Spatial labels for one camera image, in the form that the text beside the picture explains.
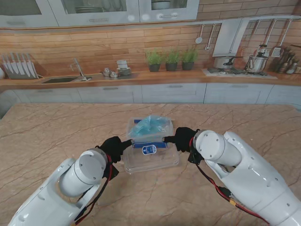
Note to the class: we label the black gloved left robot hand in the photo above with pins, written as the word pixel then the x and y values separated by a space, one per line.
pixel 113 148

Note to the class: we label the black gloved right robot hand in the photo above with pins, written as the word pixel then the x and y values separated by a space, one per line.
pixel 184 139

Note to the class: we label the clear bubble film sheet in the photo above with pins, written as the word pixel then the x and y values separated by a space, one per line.
pixel 150 127

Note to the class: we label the clear plastic crate lid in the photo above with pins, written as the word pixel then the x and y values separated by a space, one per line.
pixel 152 162

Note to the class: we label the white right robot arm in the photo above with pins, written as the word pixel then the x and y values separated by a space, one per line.
pixel 247 176

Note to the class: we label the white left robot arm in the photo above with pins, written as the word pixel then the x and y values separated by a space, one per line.
pixel 58 195

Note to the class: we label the printed kitchen backdrop banner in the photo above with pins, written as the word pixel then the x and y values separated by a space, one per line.
pixel 117 47

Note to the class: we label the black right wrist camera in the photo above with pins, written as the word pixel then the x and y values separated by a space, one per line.
pixel 194 156

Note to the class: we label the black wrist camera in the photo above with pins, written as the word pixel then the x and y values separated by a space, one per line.
pixel 112 171
pixel 194 156

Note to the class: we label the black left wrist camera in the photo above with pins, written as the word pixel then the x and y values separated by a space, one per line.
pixel 112 171

